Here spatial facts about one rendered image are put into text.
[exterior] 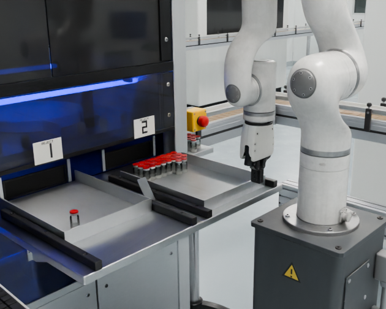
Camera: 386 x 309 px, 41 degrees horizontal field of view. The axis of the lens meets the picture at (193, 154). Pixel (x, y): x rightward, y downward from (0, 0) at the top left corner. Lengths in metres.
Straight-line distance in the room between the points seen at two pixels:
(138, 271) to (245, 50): 0.85
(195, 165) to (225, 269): 1.25
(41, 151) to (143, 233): 0.37
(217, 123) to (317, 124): 0.88
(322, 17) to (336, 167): 0.34
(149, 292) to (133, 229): 0.62
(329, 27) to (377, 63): 1.56
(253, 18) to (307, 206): 0.48
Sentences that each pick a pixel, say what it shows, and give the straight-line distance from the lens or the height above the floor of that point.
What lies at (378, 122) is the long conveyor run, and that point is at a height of 0.93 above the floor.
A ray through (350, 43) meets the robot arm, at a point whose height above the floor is 1.30.
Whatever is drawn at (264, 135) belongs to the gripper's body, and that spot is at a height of 1.05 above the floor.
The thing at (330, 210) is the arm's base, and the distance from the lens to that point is 1.28.
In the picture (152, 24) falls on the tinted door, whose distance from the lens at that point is 1.60.
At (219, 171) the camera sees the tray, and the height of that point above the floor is 0.88.
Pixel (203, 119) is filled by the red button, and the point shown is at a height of 1.01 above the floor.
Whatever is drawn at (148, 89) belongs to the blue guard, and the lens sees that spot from 1.59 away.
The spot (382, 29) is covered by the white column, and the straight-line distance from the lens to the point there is 2.75.
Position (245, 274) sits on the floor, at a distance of 2.78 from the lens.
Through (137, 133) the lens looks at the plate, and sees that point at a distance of 1.59.
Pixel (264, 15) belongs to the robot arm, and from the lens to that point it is 1.30.
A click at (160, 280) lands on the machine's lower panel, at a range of 1.85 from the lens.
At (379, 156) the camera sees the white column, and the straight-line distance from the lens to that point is 2.85.
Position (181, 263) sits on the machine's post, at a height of 0.48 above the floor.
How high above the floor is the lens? 1.41
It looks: 17 degrees down
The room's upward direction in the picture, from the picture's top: 1 degrees counter-clockwise
